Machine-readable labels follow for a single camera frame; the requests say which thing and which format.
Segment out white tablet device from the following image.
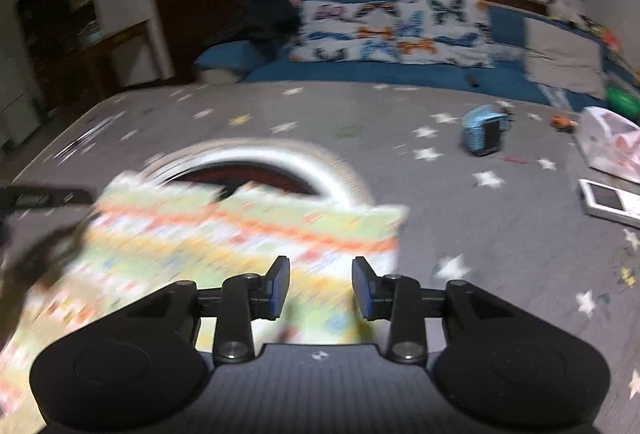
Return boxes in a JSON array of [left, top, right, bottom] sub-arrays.
[[578, 178, 640, 220]]

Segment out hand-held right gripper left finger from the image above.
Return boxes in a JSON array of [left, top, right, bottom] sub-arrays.
[[128, 255, 291, 364]]

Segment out grey folded cloth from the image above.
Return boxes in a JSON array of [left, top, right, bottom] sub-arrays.
[[522, 17, 607, 99]]

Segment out light blue small box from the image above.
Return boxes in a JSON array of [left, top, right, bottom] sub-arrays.
[[461, 104, 511, 157]]

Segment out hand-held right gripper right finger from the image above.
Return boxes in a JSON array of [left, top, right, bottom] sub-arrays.
[[351, 257, 517, 363]]

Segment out blue pillow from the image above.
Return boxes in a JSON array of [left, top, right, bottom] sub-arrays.
[[193, 39, 276, 74]]

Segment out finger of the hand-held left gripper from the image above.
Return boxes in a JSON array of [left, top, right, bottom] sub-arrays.
[[0, 185, 98, 211]]

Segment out blue bed sheet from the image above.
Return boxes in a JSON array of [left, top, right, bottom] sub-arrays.
[[240, 0, 640, 112]]

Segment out butterfly print pillow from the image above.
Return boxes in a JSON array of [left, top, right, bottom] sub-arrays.
[[289, 0, 493, 68]]

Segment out grey star-print bed sheet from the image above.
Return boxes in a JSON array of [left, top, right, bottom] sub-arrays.
[[0, 79, 640, 434]]

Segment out colourful striped patterned garment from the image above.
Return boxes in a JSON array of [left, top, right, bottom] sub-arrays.
[[0, 140, 411, 434]]

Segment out dark wooden bookshelf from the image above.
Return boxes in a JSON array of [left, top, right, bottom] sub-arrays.
[[14, 0, 103, 115]]

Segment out white plastic bag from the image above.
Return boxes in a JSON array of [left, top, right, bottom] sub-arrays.
[[576, 106, 640, 182]]

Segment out dark clothing pile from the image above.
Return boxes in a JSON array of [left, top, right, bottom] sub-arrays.
[[202, 0, 305, 51]]

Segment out green ball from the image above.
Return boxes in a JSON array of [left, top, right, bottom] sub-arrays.
[[605, 87, 640, 119]]

